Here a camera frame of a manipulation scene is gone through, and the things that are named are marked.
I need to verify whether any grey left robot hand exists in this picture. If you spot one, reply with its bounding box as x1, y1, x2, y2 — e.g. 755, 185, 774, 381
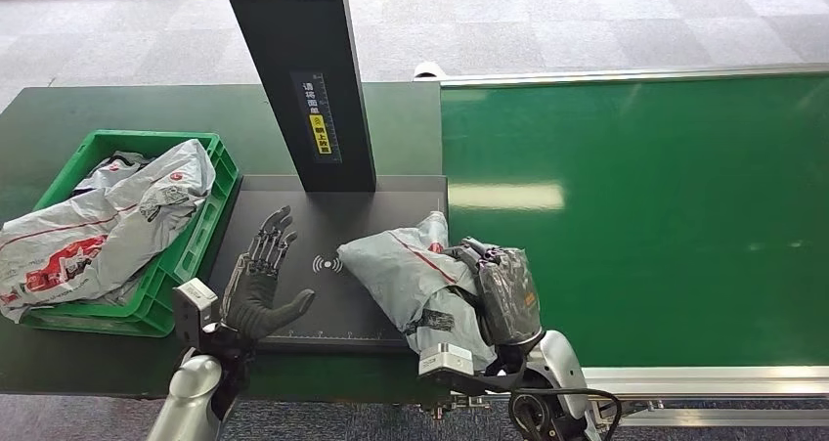
220, 205, 318, 343

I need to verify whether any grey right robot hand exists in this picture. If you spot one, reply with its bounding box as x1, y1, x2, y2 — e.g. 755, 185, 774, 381
446, 236, 545, 349

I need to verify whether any grey poly mailer package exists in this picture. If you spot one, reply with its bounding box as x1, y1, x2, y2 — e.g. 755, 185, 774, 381
335, 211, 501, 374

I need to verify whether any green conveyor belt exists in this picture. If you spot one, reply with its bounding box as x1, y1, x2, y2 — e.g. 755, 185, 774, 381
441, 72, 829, 370

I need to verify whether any green plastic crate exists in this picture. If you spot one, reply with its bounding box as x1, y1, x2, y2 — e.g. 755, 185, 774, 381
19, 130, 241, 339

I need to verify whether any grey mailer with red print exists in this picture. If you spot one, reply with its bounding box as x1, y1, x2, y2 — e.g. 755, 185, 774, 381
0, 138, 218, 325

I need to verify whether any small grey mailer bag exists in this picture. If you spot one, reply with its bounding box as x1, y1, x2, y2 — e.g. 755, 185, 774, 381
70, 151, 154, 198

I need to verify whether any black and yellow column label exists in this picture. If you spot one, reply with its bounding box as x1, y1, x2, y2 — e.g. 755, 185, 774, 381
289, 70, 344, 165

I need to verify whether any white roller end cap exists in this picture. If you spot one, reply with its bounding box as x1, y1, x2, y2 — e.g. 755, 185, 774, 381
412, 61, 448, 82

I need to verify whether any black scanner column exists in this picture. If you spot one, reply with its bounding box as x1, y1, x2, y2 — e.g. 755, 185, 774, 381
217, 0, 379, 194

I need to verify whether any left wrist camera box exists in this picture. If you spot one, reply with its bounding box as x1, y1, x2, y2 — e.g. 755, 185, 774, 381
171, 278, 221, 353

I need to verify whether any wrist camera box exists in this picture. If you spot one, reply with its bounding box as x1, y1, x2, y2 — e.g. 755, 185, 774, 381
171, 278, 221, 353
416, 341, 527, 395

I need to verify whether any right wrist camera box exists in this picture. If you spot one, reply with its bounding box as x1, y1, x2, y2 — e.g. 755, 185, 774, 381
416, 341, 527, 395

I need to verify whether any black scanner base plate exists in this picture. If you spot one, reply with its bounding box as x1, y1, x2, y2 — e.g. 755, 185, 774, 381
206, 174, 450, 354

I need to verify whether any metal conveyor mounting bracket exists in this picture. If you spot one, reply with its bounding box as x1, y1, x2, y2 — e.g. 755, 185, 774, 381
417, 394, 494, 420

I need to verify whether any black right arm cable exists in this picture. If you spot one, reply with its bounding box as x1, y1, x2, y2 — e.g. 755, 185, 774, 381
507, 387, 624, 441

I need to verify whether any aluminium conveyor side rail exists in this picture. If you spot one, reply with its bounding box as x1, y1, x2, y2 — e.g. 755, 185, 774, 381
414, 63, 829, 90
581, 364, 829, 401

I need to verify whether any aluminium lower frame bar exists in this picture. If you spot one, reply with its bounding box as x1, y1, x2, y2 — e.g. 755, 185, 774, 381
608, 408, 829, 429

